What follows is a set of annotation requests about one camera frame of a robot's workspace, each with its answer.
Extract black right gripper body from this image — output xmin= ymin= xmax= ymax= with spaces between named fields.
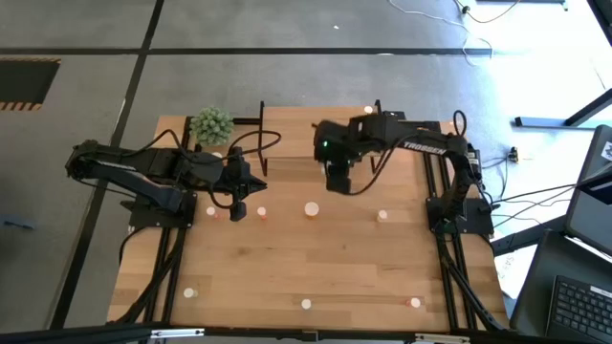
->
xmin=313 ymin=118 xmax=358 ymax=166

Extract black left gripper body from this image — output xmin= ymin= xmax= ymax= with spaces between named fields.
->
xmin=220 ymin=146 xmax=252 ymax=203

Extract green artificial plant in pot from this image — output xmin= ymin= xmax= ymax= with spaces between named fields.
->
xmin=188 ymin=105 xmax=236 ymax=148

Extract black crossbar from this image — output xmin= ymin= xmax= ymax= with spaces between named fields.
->
xmin=0 ymin=322 xmax=612 ymax=344

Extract black metal bar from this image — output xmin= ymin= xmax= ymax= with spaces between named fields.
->
xmin=491 ymin=214 xmax=568 ymax=258

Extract white paper sheet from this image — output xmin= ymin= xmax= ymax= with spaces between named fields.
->
xmin=493 ymin=227 xmax=530 ymax=301

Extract dark blue object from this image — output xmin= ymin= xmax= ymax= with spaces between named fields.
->
xmin=1 ymin=217 xmax=37 ymax=232

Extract black hatch with hazard stripes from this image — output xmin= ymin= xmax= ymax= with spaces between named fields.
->
xmin=0 ymin=56 xmax=62 ymax=113

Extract black laptop with keyboard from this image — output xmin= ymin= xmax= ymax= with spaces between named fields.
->
xmin=509 ymin=228 xmax=612 ymax=344

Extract grey laptop with sticker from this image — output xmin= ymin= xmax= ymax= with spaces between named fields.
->
xmin=564 ymin=123 xmax=612 ymax=258

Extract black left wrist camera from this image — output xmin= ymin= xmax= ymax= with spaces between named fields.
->
xmin=229 ymin=200 xmax=249 ymax=223

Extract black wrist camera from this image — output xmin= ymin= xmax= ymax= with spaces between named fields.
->
xmin=325 ymin=161 xmax=354 ymax=195
xmin=229 ymin=200 xmax=249 ymax=223

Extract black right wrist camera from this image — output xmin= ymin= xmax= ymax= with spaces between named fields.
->
xmin=325 ymin=161 xmax=354 ymax=195

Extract wooden shelf black metal frame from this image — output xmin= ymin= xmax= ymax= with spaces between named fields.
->
xmin=257 ymin=98 xmax=388 ymax=177

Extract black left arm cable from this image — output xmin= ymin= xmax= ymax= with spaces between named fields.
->
xmin=119 ymin=127 xmax=283 ymax=211

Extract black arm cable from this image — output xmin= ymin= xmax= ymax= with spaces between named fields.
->
xmin=119 ymin=127 xmax=283 ymax=211
xmin=348 ymin=136 xmax=407 ymax=196

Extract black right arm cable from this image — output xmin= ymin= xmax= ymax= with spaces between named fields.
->
xmin=348 ymin=136 xmax=407 ymax=196

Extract black aluminium table frame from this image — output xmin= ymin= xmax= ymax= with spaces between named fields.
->
xmin=107 ymin=114 xmax=511 ymax=335

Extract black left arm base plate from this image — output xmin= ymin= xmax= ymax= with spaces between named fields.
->
xmin=120 ymin=189 xmax=198 ymax=230

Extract white cable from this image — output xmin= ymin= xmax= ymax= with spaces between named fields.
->
xmin=386 ymin=0 xmax=495 ymax=67

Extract silver metal bracket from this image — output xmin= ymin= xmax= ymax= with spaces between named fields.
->
xmin=413 ymin=333 xmax=472 ymax=344
xmin=150 ymin=327 xmax=206 ymax=340

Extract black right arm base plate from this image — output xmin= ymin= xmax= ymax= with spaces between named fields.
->
xmin=425 ymin=195 xmax=495 ymax=236

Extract black cable with adapter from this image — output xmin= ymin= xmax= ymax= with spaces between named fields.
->
xmin=472 ymin=146 xmax=522 ymax=171

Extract cable with black plug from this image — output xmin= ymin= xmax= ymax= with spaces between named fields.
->
xmin=452 ymin=0 xmax=522 ymax=25

